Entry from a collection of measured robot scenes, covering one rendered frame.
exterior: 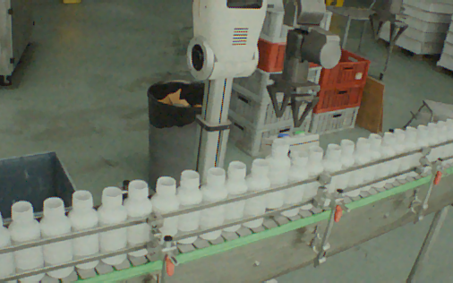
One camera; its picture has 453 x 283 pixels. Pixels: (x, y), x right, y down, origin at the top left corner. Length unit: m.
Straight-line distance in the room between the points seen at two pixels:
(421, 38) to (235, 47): 6.53
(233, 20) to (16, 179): 0.86
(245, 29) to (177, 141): 1.26
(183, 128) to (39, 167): 1.35
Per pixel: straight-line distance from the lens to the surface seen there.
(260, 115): 3.43
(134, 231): 0.96
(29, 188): 1.54
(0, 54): 4.57
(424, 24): 7.96
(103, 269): 0.98
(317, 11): 0.99
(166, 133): 2.74
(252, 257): 1.16
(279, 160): 1.08
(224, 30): 1.57
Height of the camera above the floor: 1.67
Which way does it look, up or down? 27 degrees down
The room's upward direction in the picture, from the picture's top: 9 degrees clockwise
